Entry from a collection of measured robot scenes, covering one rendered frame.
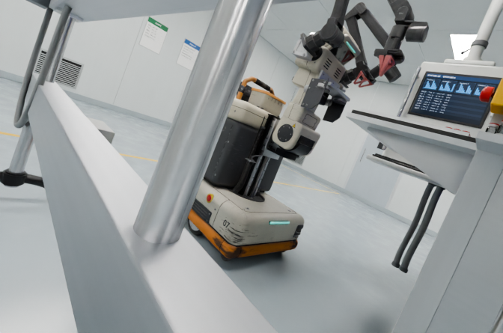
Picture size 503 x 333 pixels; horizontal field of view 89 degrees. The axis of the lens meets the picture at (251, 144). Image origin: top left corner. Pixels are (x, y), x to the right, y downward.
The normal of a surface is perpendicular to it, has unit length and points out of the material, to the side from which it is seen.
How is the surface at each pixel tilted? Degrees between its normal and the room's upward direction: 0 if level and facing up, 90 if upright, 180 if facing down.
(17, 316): 0
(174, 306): 0
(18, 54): 90
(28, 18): 90
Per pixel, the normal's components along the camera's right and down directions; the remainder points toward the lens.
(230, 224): -0.66, -0.22
